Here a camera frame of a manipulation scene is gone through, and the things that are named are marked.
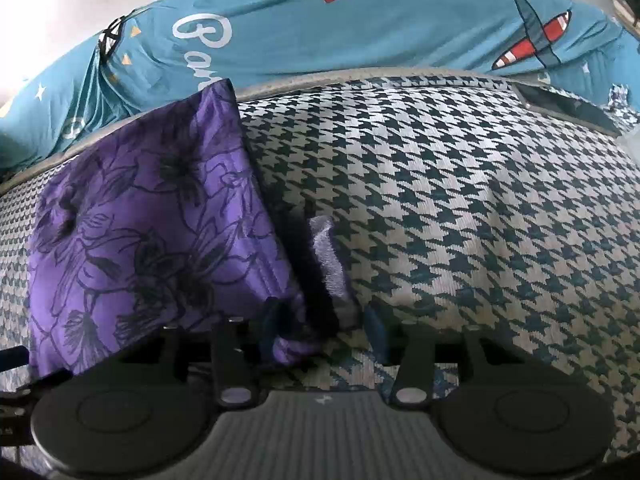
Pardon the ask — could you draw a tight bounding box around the teal printed blanket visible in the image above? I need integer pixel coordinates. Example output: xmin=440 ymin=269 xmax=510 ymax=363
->
xmin=0 ymin=0 xmax=640 ymax=161

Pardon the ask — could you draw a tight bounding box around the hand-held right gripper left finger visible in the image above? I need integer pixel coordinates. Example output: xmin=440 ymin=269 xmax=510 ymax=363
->
xmin=160 ymin=300 xmax=288 ymax=408

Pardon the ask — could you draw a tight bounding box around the purple floral garment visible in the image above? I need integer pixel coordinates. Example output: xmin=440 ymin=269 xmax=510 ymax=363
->
xmin=27 ymin=77 xmax=361 ymax=378

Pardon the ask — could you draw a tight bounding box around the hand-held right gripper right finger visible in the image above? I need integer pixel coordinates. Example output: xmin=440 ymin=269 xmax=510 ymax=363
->
xmin=362 ymin=305 xmax=506 ymax=408

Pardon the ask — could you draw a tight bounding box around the houndstooth bed mat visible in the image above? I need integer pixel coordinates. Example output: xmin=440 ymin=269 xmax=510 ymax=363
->
xmin=0 ymin=72 xmax=640 ymax=463

